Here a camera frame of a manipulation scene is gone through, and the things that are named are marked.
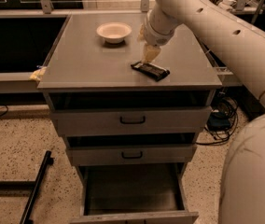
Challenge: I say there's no black rxbar chocolate bar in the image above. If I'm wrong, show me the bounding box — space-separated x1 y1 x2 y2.
131 62 170 81

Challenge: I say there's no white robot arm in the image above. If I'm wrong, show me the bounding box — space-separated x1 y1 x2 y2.
140 0 265 224

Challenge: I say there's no grey middle drawer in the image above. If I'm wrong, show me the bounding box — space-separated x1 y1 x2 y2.
66 133 197 166

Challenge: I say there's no white power strip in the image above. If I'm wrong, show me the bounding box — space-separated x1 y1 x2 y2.
218 0 235 11

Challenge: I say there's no black floor stand frame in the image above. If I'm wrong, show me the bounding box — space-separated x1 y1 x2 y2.
0 150 54 224

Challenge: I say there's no yellow tape piece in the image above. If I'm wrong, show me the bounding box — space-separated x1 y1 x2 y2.
30 66 47 82

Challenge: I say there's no grey drawer cabinet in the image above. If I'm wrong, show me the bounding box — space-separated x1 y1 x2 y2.
38 13 221 224

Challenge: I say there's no grey drawer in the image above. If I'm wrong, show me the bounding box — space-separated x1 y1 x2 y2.
70 163 199 224
66 133 197 166
47 92 211 137

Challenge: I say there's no white paper bowl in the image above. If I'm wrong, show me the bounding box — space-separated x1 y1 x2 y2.
96 22 132 44

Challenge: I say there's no grey top drawer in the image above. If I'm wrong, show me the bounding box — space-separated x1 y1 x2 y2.
47 92 211 137

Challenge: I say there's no grey metal rail frame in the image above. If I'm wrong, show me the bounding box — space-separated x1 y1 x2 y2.
0 0 265 95

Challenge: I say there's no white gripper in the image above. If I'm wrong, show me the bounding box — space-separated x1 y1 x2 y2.
137 9 178 63

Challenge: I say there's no grey bottom drawer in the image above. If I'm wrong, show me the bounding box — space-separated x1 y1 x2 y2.
70 163 199 224

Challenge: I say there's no black cable bundle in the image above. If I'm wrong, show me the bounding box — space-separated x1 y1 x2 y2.
196 96 240 147

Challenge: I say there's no dark blue box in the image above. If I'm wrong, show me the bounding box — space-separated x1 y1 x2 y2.
207 112 230 131

